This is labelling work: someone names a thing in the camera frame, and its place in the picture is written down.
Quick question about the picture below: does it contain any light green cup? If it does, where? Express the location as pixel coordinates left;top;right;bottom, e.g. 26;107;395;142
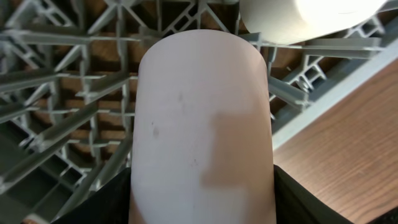
239;0;386;45

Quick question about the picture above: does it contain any grey dishwasher rack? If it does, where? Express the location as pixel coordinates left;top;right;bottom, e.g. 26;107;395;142
1;0;397;223

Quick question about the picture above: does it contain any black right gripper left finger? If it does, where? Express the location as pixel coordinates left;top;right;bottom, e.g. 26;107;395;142
53;168;131;224

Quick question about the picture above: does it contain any pink cup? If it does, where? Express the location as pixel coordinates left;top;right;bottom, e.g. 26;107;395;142
131;29;276;223

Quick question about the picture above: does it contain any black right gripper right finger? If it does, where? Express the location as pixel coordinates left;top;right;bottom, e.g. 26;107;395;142
274;165;351;224

